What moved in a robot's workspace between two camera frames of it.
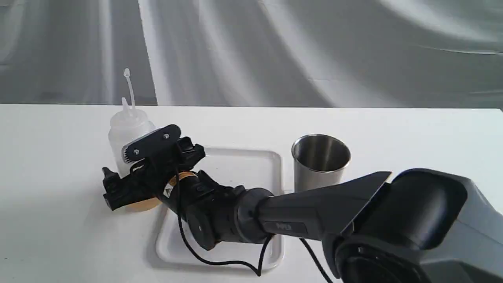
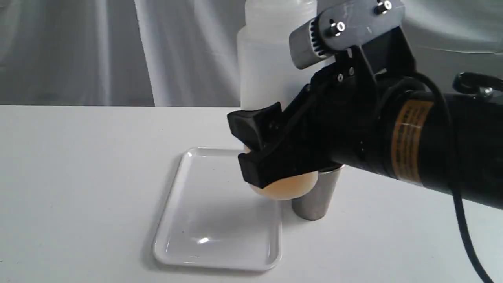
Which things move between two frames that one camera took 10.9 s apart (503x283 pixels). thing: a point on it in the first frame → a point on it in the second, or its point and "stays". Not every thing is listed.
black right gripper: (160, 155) → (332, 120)
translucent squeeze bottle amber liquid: (125, 127) → (266, 74)
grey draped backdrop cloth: (447, 54) stays
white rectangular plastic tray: (261, 168) stays
